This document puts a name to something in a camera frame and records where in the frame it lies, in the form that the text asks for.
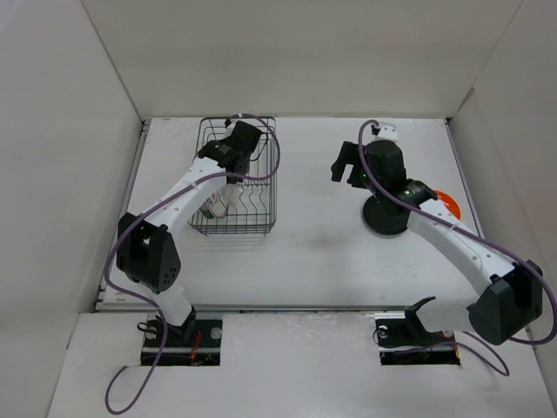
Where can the green rimmed white plate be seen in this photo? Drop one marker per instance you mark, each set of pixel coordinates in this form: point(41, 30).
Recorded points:
point(205, 210)

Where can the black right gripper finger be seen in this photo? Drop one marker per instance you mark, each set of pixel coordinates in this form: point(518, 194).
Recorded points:
point(338, 169)
point(348, 155)

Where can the clear glass plate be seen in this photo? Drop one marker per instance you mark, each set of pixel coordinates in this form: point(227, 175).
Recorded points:
point(230, 195)

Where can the white plate red characters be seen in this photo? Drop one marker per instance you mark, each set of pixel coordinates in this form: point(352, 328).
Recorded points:
point(216, 206)

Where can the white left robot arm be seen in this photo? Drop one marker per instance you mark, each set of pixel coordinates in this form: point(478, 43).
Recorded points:
point(149, 257)

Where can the grey wire dish rack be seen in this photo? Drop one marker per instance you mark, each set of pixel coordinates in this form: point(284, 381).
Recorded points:
point(256, 211)

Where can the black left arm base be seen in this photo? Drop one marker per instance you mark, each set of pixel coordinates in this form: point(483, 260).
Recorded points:
point(199, 345)

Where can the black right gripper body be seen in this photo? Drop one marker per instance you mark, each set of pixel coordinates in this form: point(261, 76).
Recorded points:
point(359, 177)

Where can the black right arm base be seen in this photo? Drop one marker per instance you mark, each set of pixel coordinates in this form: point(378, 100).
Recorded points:
point(403, 340)

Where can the black round plate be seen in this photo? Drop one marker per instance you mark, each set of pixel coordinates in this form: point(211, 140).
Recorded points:
point(385, 217)

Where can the orange round plate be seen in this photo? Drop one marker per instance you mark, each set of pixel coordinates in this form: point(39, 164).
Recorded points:
point(450, 203)

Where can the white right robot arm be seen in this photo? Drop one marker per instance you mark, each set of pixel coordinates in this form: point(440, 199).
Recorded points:
point(508, 293)

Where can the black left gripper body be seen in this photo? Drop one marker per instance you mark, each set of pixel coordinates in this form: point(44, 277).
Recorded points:
point(236, 178)

